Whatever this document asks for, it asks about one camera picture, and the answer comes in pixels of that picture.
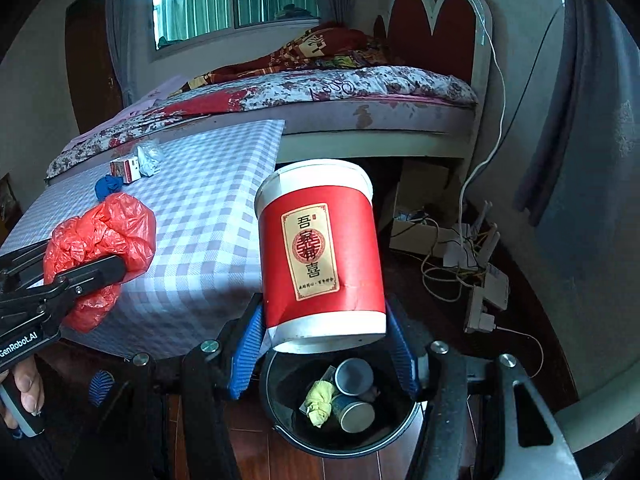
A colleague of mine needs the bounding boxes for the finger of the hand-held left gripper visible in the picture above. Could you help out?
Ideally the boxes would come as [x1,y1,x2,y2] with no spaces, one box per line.
[29,254,128,307]
[0,239,52,287]

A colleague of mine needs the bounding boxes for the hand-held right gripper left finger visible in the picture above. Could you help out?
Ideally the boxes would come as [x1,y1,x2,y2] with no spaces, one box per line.
[127,302,268,480]

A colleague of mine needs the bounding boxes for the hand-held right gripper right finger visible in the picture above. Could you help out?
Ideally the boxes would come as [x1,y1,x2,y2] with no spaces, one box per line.
[384,302,588,480]

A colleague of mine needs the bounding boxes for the red plastic bag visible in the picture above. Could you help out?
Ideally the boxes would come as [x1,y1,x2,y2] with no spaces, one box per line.
[42,192,157,333]

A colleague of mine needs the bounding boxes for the dark blue paper cup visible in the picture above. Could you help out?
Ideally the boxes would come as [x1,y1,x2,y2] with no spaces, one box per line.
[334,357,376,397]

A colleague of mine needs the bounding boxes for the patterned blue paper cup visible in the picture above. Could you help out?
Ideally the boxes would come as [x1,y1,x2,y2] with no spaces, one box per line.
[331,394,377,434]

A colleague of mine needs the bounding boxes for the yellow plastic bag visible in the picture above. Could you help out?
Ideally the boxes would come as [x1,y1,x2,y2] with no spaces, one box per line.
[299,379,337,429]

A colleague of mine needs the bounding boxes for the black plastic bucket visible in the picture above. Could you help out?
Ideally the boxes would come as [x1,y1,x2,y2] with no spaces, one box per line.
[260,345,426,461]

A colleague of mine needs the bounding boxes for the blue wrapper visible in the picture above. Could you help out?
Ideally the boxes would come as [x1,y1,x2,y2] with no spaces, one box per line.
[95,176,124,202]

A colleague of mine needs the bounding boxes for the small red white box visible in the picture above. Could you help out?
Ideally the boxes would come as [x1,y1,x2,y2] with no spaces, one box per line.
[110,157,142,184]

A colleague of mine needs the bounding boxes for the red paper cup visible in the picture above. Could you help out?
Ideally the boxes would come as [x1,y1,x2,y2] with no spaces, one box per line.
[253,158,388,353]

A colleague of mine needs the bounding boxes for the clear plastic bag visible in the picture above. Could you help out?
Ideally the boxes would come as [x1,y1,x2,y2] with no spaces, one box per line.
[136,141,163,177]

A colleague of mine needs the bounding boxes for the person's left hand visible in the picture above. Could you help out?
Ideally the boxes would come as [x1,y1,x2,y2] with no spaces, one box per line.
[0,354,47,430]

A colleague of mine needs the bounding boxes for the white power strip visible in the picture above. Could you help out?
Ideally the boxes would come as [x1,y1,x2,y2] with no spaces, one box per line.
[462,265,511,336]

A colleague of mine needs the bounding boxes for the white router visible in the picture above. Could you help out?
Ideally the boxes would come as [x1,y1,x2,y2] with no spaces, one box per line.
[444,200,501,272]

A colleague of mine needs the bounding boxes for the purple checked tablecloth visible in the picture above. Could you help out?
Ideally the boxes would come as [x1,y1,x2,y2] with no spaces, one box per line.
[0,119,287,361]

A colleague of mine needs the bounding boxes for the cardboard box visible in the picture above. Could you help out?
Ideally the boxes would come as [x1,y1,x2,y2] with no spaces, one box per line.
[389,160,468,256]

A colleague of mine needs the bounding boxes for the pink cloth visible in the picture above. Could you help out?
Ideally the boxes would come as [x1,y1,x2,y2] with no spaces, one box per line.
[60,74,191,153]

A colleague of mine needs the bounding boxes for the brown wooden door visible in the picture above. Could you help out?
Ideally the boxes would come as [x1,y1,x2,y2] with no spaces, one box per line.
[65,0,123,133]

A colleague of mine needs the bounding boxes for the grey mattress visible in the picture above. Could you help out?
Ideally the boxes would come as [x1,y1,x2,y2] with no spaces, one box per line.
[280,102,476,136]

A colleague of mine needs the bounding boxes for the floral quilt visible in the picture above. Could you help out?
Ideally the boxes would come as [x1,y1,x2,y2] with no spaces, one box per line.
[45,66,478,181]

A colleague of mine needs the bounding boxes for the window with green curtain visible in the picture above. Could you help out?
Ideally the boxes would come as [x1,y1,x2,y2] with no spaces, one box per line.
[150,0,323,51]

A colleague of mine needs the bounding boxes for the red printed blanket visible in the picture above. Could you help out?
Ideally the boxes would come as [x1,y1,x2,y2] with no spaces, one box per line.
[187,25,396,92]

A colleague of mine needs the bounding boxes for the colourful printed pillow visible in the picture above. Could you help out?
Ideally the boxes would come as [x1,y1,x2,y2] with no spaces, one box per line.
[320,50,401,68]

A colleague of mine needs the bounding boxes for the red heart headboard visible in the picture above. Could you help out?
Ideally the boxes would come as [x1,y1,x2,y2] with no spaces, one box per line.
[372,0,493,106]

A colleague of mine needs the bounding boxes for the tangled floor cables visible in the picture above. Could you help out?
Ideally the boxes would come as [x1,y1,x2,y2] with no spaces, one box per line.
[420,210,546,381]

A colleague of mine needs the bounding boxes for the white bed frame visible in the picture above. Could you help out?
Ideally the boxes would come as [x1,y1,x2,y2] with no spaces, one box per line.
[277,127,473,176]

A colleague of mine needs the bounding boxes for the white hanging cable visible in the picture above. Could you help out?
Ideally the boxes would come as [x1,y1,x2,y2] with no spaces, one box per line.
[457,0,508,221]

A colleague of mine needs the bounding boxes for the black hanging cable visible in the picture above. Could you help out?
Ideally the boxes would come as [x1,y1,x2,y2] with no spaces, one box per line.
[465,2,566,211]

